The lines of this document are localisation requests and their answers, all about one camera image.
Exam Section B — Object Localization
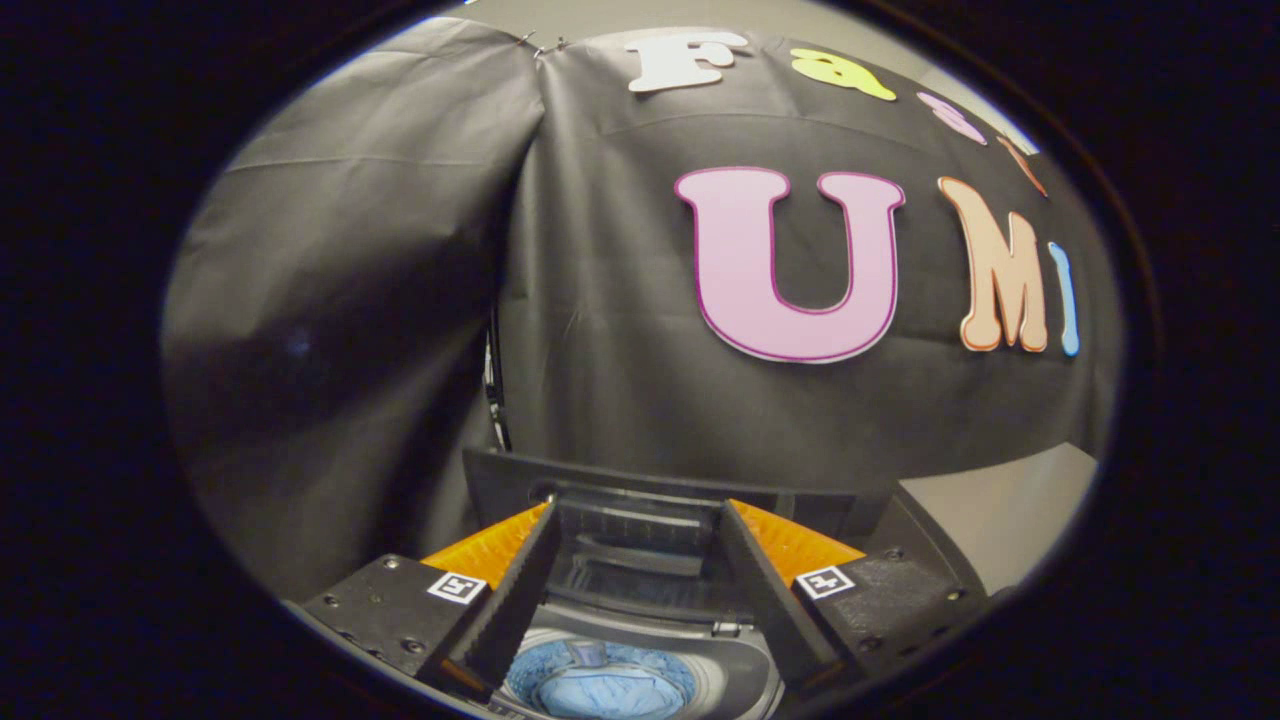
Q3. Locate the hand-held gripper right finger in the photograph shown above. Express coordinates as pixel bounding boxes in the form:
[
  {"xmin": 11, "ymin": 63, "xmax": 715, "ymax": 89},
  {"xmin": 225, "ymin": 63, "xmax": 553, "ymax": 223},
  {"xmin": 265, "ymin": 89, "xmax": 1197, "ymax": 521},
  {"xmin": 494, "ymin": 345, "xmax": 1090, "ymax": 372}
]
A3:
[{"xmin": 720, "ymin": 498, "xmax": 991, "ymax": 691}]

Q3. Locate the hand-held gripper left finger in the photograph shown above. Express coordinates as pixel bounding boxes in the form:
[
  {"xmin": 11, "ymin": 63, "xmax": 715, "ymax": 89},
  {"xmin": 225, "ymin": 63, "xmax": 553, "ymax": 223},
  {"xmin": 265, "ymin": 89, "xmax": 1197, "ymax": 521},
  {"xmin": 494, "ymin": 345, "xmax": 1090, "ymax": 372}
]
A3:
[{"xmin": 300, "ymin": 500, "xmax": 561, "ymax": 701}]

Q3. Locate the dark grey washing machine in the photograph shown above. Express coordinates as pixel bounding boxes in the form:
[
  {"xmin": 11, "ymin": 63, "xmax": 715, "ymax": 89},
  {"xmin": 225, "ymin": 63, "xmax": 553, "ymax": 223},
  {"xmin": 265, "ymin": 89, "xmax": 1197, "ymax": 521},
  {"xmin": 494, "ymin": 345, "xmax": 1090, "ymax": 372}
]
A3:
[{"xmin": 488, "ymin": 485, "xmax": 991, "ymax": 720}]

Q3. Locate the light blue buttoned shirt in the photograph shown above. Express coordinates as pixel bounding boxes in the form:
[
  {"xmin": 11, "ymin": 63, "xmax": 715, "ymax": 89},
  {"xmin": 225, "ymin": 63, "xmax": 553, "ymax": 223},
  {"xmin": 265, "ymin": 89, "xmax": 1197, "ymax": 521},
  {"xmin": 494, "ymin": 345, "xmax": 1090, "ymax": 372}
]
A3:
[{"xmin": 533, "ymin": 662, "xmax": 688, "ymax": 720}]

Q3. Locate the grey cabinet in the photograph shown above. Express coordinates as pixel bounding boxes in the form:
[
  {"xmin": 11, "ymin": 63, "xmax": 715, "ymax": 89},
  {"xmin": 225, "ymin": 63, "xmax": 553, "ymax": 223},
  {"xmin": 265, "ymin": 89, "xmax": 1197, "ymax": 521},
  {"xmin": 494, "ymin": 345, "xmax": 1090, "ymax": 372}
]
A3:
[{"xmin": 898, "ymin": 443, "xmax": 1099, "ymax": 597}]

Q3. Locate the black backdrop cloth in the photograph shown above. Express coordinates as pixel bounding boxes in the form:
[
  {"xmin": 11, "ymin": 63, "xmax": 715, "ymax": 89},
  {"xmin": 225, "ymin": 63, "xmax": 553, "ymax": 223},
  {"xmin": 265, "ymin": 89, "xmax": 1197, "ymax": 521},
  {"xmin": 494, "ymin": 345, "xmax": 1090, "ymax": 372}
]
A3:
[{"xmin": 160, "ymin": 17, "xmax": 1121, "ymax": 601}]

